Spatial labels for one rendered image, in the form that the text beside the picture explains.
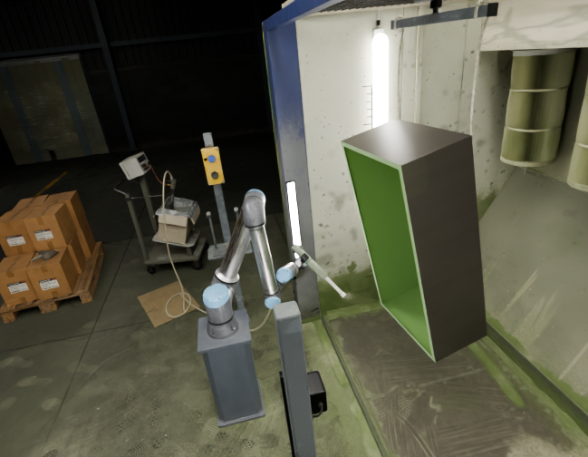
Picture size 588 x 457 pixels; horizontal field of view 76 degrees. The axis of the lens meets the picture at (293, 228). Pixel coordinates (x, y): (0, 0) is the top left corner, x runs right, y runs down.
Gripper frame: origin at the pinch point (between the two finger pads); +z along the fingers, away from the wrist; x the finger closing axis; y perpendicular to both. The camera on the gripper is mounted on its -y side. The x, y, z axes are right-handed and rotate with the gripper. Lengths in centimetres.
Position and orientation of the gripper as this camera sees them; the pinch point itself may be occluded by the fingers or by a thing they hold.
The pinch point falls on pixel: (303, 260)
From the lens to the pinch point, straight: 260.8
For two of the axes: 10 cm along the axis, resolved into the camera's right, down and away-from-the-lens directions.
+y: -6.3, 7.1, 3.1
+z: 3.3, -1.2, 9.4
